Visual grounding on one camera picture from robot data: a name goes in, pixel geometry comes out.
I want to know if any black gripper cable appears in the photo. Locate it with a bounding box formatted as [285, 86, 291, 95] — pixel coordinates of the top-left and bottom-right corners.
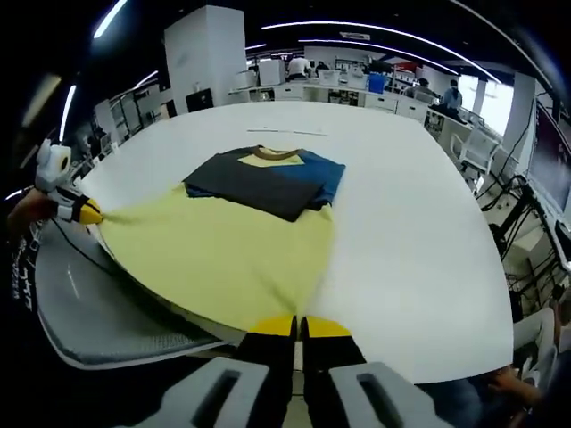
[52, 217, 135, 291]

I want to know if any straight ceiling light strip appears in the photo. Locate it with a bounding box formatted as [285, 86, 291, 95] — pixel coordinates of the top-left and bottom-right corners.
[92, 0, 129, 40]
[59, 83, 78, 142]

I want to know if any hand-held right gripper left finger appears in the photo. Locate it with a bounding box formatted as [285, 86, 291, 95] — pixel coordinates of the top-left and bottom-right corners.
[155, 314, 299, 428]

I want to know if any person's left hand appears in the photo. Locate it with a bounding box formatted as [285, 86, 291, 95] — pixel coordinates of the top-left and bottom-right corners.
[6, 189, 57, 235]

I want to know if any white square pillar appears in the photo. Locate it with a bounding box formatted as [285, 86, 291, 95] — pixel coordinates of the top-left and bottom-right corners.
[163, 4, 248, 116]

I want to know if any yellow blue grey garment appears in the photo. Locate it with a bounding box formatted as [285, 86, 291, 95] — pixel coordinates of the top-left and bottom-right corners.
[98, 144, 348, 334]

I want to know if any grey mesh chair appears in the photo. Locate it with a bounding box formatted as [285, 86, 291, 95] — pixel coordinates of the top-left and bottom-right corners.
[34, 221, 233, 371]

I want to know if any dark computer monitor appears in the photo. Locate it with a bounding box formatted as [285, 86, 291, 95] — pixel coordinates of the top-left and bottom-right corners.
[527, 100, 571, 219]

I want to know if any white office chair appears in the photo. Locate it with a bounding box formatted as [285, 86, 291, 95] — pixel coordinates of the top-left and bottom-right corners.
[449, 119, 501, 174]

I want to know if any black equipment stand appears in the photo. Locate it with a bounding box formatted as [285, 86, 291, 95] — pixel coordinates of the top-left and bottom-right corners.
[475, 173, 571, 322]

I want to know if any white cabinet row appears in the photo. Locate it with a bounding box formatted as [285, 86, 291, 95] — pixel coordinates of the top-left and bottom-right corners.
[229, 82, 429, 124]

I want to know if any black cabinet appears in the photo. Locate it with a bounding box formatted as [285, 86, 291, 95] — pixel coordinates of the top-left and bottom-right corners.
[186, 87, 214, 113]

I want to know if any thin template strip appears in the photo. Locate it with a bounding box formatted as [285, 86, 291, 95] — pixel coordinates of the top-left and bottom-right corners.
[246, 128, 328, 137]

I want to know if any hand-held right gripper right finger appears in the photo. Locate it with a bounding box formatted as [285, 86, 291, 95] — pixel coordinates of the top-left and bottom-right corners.
[301, 315, 454, 428]

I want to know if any person's black printed shirt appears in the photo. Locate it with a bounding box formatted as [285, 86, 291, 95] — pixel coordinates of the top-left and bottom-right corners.
[2, 222, 46, 326]

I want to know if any curved ceiling light strip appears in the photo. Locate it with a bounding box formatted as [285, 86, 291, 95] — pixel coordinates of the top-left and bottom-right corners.
[260, 20, 504, 85]
[297, 38, 461, 77]

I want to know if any white appliance box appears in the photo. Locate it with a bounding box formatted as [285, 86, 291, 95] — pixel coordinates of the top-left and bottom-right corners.
[258, 59, 286, 87]

